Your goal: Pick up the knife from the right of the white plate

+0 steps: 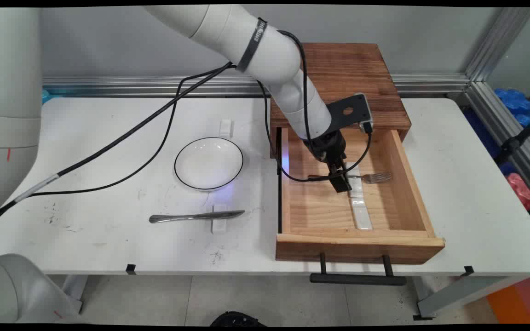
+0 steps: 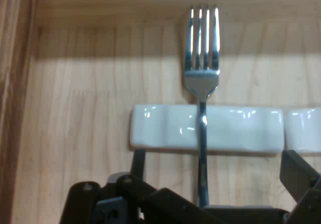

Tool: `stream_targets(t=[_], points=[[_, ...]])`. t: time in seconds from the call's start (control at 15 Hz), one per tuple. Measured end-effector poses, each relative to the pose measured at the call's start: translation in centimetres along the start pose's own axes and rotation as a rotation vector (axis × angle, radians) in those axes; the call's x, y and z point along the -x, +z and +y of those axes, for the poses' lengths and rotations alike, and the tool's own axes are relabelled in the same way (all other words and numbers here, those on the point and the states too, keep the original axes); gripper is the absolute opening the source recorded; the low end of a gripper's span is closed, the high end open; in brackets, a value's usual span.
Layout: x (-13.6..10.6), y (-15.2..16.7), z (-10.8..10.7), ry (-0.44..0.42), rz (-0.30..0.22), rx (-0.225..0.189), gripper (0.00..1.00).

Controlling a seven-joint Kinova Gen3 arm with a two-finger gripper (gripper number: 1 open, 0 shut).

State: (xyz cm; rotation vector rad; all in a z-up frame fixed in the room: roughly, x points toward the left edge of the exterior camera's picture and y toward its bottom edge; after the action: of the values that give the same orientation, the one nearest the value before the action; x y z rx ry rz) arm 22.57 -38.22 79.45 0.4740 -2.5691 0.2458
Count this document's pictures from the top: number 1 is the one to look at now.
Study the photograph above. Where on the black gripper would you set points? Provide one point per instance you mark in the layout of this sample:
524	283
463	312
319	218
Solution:
325	147

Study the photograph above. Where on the steel table knife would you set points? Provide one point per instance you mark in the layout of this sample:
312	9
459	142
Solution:
177	218

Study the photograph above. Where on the white ceramic cutlery rest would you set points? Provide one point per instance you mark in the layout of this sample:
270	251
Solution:
356	189
226	126
219	226
361	216

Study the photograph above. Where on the steel fork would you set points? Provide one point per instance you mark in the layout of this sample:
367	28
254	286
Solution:
380	177

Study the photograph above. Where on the light wooden drawer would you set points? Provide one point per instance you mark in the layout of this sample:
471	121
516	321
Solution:
320	211

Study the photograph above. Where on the dark wooden cabinet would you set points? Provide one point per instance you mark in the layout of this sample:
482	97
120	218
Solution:
343	73

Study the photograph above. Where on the white plate with black rim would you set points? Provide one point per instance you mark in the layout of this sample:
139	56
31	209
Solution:
209	163

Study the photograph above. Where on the black table clamp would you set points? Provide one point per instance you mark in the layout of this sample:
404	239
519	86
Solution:
130	269
467	271

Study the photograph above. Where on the white table leg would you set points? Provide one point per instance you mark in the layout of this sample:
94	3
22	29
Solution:
74	292
458	296

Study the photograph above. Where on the black tripod stand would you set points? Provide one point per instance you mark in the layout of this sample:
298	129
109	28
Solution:
513	145

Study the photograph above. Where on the black round object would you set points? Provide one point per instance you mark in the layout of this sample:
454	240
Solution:
237	319

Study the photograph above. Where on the red plastic bag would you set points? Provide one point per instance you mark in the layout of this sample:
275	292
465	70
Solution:
520	188

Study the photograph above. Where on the blue plastic bag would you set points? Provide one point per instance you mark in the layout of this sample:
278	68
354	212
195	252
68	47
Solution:
46	97
515	101

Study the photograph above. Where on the orange box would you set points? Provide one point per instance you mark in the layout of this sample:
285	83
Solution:
518	303

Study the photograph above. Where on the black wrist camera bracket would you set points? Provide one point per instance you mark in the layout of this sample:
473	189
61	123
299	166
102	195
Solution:
338	115

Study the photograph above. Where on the aluminium frame rail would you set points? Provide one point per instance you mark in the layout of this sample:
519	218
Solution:
504	128
131	85

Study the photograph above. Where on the aluminium frame post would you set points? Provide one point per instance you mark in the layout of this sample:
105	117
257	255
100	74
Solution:
499	41

